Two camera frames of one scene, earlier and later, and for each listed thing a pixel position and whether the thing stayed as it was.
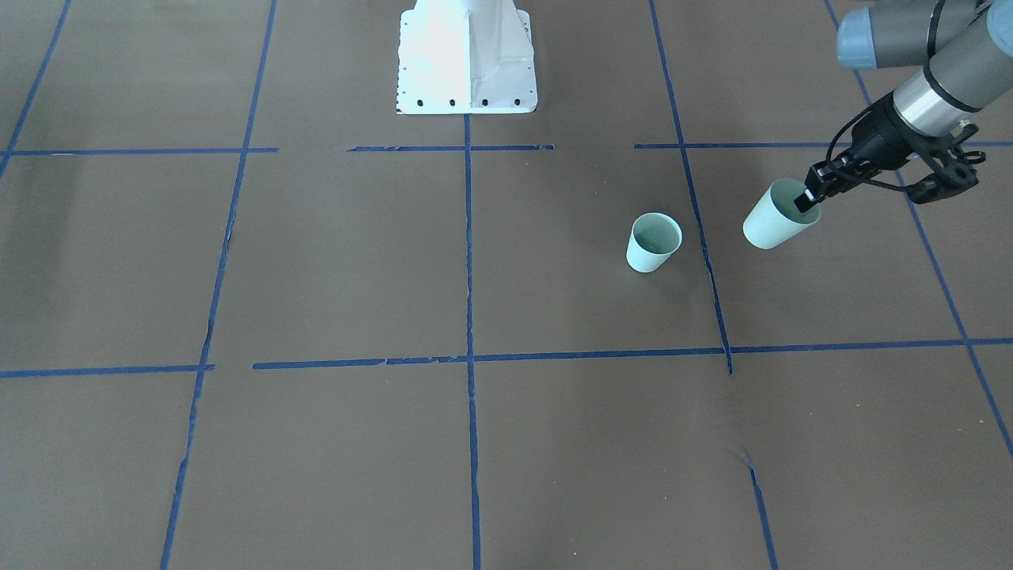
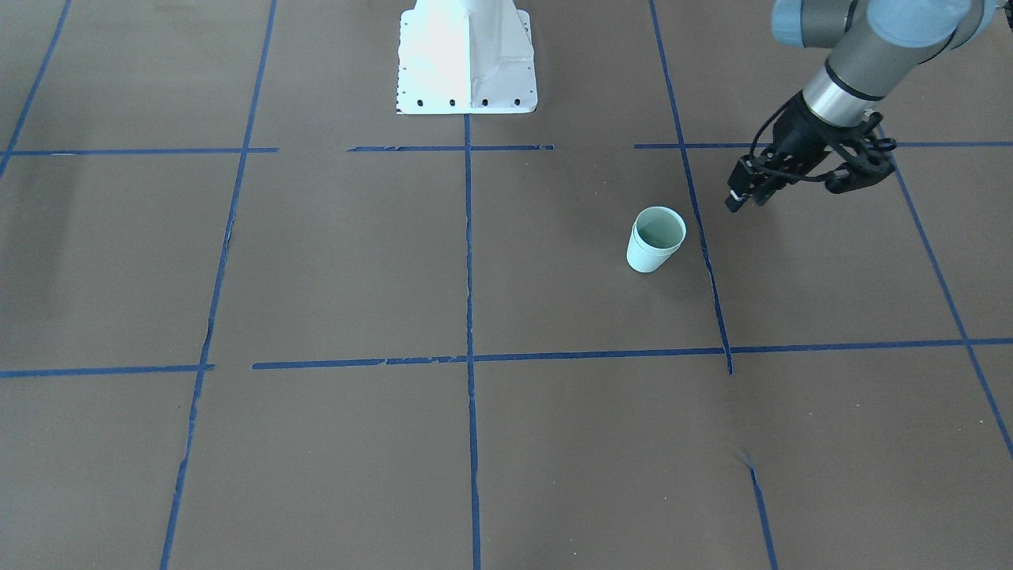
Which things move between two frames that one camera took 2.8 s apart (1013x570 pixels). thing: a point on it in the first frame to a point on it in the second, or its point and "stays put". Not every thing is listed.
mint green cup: x=774 y=220 to x=656 y=234
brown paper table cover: x=253 y=317 stays put
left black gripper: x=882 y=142 to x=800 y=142
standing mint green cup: x=653 y=237 stays put
